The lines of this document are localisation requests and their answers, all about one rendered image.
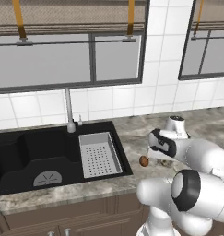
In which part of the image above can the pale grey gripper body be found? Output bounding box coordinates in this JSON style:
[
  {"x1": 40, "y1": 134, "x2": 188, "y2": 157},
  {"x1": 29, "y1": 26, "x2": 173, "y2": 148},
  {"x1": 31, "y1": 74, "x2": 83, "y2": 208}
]
[{"x1": 156, "y1": 158, "x2": 176, "y2": 169}]

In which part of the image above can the black sink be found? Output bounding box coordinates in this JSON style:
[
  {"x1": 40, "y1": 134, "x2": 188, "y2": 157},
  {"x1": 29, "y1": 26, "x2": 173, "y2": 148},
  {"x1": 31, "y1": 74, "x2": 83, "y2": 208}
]
[{"x1": 0, "y1": 120, "x2": 134, "y2": 198}]

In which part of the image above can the brown egg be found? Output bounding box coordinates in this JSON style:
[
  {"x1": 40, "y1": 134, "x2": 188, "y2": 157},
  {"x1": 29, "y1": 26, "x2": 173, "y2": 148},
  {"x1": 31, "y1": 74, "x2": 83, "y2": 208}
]
[{"x1": 138, "y1": 155, "x2": 150, "y2": 168}]

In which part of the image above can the grey perforated drain tray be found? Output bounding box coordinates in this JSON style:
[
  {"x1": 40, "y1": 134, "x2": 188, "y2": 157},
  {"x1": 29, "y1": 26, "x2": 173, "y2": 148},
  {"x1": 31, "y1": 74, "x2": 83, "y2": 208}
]
[{"x1": 77, "y1": 131, "x2": 124, "y2": 180}]

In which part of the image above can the brown cupboard door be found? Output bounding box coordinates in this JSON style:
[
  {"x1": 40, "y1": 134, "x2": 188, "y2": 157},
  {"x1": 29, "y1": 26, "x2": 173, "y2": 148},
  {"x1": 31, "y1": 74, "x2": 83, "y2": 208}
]
[
  {"x1": 58, "y1": 215, "x2": 148, "y2": 236},
  {"x1": 0, "y1": 225, "x2": 60, "y2": 236}
]

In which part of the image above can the brown cupboard front panel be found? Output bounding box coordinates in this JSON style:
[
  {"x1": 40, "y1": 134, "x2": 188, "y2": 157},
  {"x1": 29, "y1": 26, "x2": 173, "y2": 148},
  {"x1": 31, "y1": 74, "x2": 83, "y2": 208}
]
[{"x1": 0, "y1": 194, "x2": 144, "y2": 230}]

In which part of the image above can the silver tap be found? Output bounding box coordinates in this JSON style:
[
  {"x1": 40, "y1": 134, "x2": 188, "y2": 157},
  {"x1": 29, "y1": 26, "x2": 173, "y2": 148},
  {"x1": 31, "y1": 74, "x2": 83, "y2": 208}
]
[{"x1": 65, "y1": 87, "x2": 77, "y2": 134}]

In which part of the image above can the narrow dark-framed window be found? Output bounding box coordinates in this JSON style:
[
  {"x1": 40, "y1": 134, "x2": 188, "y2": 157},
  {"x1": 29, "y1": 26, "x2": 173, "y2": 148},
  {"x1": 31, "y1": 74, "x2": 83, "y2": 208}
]
[{"x1": 177, "y1": 0, "x2": 224, "y2": 82}]

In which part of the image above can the large dark-framed window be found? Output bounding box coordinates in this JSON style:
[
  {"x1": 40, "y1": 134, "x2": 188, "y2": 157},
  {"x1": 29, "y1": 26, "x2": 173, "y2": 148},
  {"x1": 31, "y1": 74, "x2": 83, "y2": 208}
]
[{"x1": 0, "y1": 0, "x2": 151, "y2": 95}]

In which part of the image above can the narrow beige window blind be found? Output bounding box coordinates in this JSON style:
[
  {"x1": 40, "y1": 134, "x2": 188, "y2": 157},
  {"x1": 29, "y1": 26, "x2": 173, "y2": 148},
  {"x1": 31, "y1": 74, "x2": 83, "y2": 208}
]
[{"x1": 190, "y1": 0, "x2": 224, "y2": 41}]

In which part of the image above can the wide beige window blind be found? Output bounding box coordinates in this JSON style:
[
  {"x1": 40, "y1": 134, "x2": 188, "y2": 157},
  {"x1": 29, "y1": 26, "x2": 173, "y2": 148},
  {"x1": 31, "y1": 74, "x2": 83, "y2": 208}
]
[{"x1": 0, "y1": 0, "x2": 148, "y2": 47}]

